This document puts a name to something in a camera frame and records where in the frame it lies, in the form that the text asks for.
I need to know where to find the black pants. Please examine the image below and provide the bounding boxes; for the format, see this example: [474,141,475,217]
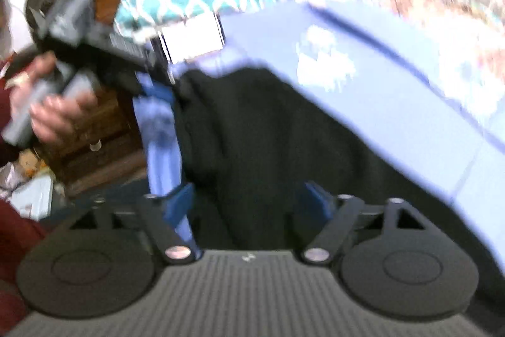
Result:
[174,68,504,304]

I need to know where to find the person's left hand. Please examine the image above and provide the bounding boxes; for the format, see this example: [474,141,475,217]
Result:
[10,52,98,145]

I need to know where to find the wooden bedside cabinet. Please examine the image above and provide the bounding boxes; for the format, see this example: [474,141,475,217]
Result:
[34,90,146,198]

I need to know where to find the smartphone with lit screen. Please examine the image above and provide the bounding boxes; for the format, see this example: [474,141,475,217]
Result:
[158,13,225,64]

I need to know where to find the blue patterned bed sheet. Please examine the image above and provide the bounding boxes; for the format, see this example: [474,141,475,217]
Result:
[132,0,505,275]

